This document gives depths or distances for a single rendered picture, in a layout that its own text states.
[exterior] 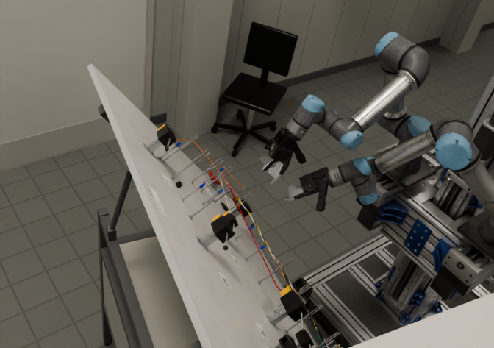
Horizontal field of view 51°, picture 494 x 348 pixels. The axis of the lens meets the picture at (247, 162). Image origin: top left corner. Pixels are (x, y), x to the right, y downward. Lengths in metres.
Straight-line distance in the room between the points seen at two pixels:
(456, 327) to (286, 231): 2.66
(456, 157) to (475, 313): 0.93
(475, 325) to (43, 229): 2.87
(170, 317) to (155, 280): 0.18
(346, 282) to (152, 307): 1.38
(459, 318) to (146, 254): 1.54
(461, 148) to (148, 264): 1.31
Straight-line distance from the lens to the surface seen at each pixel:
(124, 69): 3.82
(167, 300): 2.16
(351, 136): 1.89
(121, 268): 2.00
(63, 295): 3.18
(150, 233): 2.37
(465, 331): 1.01
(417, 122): 2.37
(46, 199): 3.69
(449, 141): 1.87
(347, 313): 3.01
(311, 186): 2.06
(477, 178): 1.97
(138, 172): 1.36
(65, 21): 3.48
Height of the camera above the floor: 2.58
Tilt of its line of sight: 40 degrees down
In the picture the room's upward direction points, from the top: 11 degrees clockwise
